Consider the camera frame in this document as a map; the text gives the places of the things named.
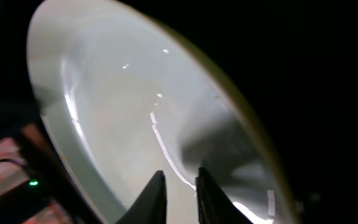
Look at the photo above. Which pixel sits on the black round tray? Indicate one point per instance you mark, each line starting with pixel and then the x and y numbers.
pixel 293 61

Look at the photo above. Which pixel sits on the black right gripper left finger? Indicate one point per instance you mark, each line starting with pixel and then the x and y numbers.
pixel 151 205

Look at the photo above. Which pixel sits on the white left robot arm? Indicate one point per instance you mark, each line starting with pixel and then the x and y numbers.
pixel 34 185

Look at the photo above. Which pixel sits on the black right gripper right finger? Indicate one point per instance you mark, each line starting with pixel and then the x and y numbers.
pixel 214 207

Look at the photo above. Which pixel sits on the mint plate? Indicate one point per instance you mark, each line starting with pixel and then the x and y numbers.
pixel 123 96

